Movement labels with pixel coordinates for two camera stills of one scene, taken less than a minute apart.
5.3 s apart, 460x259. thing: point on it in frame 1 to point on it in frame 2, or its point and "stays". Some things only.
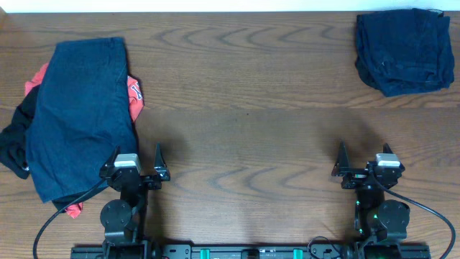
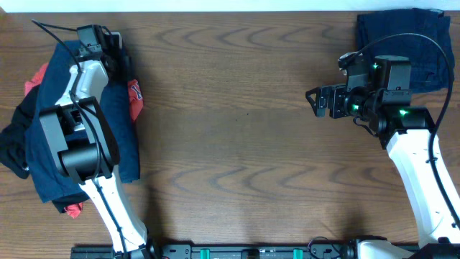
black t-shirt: (13, 138) stays
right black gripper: (343, 169) to (337, 93)
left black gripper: (162, 175) to (118, 61)
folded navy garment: (405, 52) stays
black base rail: (250, 252) stays
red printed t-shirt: (136, 104) stays
